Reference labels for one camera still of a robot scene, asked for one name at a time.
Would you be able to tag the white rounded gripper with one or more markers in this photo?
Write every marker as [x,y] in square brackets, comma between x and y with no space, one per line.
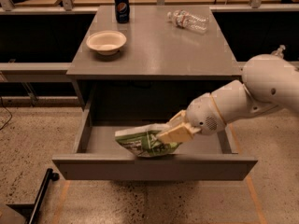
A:
[204,114]

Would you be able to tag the green jalapeno chip bag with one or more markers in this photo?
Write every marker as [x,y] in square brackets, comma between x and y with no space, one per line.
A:
[142,141]

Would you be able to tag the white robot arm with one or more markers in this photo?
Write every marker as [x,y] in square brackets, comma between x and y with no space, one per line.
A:
[268,84]

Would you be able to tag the grey drawer cabinet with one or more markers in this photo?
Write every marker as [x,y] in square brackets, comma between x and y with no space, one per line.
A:
[158,71]

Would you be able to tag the open grey top drawer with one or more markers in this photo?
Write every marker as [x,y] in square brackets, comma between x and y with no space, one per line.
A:
[96,154]

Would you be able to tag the clear plastic water bottle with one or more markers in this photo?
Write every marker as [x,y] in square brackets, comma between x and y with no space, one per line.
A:
[186,20]

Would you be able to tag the white paper bowl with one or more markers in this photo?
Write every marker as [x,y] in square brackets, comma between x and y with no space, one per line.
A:
[106,42]

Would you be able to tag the black left base leg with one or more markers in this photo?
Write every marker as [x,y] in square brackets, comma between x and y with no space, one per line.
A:
[30,211]

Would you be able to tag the blue pepsi can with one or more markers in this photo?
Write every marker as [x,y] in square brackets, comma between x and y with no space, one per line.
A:
[122,11]

